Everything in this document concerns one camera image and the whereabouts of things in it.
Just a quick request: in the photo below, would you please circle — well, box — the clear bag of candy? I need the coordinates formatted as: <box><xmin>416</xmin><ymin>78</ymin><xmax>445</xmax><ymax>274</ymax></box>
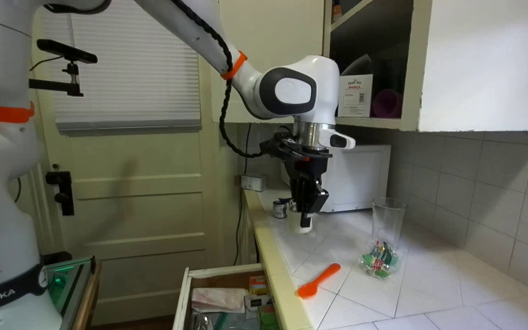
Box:
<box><xmin>359</xmin><ymin>238</ymin><xmax>401</xmax><ymax>280</ymax></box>

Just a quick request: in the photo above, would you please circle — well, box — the green glass top cart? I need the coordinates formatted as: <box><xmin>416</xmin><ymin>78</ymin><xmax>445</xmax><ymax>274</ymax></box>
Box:
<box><xmin>38</xmin><ymin>254</ymin><xmax>102</xmax><ymax>330</ymax></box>

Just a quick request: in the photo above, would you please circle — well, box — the white tape roll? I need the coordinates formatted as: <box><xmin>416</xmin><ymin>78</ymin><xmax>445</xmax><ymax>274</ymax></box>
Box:
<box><xmin>289</xmin><ymin>208</ymin><xmax>317</xmax><ymax>236</ymax></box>

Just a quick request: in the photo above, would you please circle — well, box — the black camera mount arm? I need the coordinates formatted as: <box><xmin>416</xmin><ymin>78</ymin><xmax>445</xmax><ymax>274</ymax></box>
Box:
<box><xmin>27</xmin><ymin>60</ymin><xmax>86</xmax><ymax>98</ymax></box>

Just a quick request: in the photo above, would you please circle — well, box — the pink round container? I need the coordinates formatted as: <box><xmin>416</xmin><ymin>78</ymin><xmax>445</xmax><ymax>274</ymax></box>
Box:
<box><xmin>370</xmin><ymin>86</ymin><xmax>403</xmax><ymax>119</ymax></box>

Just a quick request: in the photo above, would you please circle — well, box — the green packet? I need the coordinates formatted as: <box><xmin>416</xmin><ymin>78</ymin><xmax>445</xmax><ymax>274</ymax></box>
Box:
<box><xmin>258</xmin><ymin>304</ymin><xmax>280</xmax><ymax>330</ymax></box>

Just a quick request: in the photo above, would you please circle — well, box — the white folded cloth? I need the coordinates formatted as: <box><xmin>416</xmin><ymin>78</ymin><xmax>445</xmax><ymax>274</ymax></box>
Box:
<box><xmin>188</xmin><ymin>285</ymin><xmax>249</xmax><ymax>315</ymax></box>

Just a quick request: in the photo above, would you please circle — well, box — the orange plastic spoon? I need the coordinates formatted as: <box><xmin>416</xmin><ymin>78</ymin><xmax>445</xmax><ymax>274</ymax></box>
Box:
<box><xmin>295</xmin><ymin>262</ymin><xmax>342</xmax><ymax>300</ymax></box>

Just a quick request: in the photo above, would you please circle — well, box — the cream closed cabinet door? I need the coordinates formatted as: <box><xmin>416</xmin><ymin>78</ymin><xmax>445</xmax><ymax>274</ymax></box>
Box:
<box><xmin>210</xmin><ymin>0</ymin><xmax>328</xmax><ymax>124</ymax></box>

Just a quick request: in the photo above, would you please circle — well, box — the white open cabinet door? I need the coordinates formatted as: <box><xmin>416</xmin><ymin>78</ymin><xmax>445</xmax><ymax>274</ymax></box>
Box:
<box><xmin>418</xmin><ymin>0</ymin><xmax>528</xmax><ymax>133</ymax></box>

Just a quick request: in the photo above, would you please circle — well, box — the red and white packet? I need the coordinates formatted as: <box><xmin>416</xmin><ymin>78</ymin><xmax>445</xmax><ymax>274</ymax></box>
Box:
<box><xmin>247</xmin><ymin>274</ymin><xmax>269</xmax><ymax>293</ymax></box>

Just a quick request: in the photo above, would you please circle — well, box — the black door lock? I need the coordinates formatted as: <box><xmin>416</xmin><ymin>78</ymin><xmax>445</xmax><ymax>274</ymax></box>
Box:
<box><xmin>44</xmin><ymin>166</ymin><xmax>77</xmax><ymax>218</ymax></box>

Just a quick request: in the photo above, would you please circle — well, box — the black bar camera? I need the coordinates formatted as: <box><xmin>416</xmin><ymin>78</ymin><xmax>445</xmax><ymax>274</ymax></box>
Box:
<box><xmin>34</xmin><ymin>36</ymin><xmax>99</xmax><ymax>65</ymax></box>

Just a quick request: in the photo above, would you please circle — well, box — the white wall adapter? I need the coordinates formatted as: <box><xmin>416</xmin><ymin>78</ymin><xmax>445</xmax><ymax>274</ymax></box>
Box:
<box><xmin>240</xmin><ymin>172</ymin><xmax>267</xmax><ymax>192</ymax></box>

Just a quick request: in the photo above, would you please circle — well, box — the clear drinking glass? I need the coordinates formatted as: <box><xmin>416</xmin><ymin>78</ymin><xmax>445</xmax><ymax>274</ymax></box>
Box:
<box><xmin>370</xmin><ymin>199</ymin><xmax>408</xmax><ymax>247</ymax></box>

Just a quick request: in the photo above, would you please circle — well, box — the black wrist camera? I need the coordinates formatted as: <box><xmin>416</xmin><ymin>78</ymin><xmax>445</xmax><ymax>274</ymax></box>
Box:
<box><xmin>258</xmin><ymin>133</ymin><xmax>297</xmax><ymax>163</ymax></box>

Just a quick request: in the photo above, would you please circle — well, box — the cream wall cabinet frame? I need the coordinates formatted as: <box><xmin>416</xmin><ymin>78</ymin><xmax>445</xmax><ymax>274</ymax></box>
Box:
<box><xmin>319</xmin><ymin>0</ymin><xmax>434</xmax><ymax>133</ymax></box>

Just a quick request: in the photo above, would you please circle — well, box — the cream panel door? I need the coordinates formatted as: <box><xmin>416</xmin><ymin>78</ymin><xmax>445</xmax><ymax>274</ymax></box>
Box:
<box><xmin>22</xmin><ymin>0</ymin><xmax>243</xmax><ymax>326</ymax></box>

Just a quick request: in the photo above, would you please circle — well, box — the white open drawer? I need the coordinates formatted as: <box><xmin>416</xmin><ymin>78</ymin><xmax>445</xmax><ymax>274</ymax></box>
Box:
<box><xmin>170</xmin><ymin>262</ymin><xmax>280</xmax><ymax>330</ymax></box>

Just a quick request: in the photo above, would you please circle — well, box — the white printed box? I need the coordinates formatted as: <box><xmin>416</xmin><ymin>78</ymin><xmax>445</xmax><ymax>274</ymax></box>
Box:
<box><xmin>337</xmin><ymin>71</ymin><xmax>375</xmax><ymax>119</ymax></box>

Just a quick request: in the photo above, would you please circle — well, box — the small white gadget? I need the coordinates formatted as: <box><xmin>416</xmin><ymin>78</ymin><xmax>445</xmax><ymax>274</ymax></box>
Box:
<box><xmin>243</xmin><ymin>291</ymin><xmax>273</xmax><ymax>311</ymax></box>

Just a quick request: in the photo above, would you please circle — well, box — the black power cord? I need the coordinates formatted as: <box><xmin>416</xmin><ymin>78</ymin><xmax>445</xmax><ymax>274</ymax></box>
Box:
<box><xmin>232</xmin><ymin>122</ymin><xmax>253</xmax><ymax>265</ymax></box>

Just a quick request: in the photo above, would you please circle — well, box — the white microwave oven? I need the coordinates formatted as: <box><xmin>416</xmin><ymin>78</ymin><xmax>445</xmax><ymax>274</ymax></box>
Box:
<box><xmin>276</xmin><ymin>135</ymin><xmax>394</xmax><ymax>214</ymax></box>

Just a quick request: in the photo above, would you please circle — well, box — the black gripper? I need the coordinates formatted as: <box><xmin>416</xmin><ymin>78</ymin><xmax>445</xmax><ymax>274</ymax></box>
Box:
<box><xmin>282</xmin><ymin>146</ymin><xmax>333</xmax><ymax>229</ymax></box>

